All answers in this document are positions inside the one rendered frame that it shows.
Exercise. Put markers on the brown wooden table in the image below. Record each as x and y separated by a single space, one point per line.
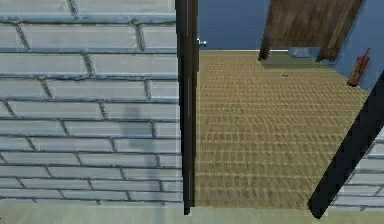
306 23

